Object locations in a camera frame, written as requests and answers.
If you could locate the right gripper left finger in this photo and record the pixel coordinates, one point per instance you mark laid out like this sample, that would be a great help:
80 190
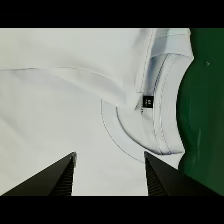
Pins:
53 180

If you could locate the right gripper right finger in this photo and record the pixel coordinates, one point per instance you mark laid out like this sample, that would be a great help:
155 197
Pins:
170 181

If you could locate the white T-shirt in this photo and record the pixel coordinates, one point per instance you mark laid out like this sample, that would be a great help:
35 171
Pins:
66 100

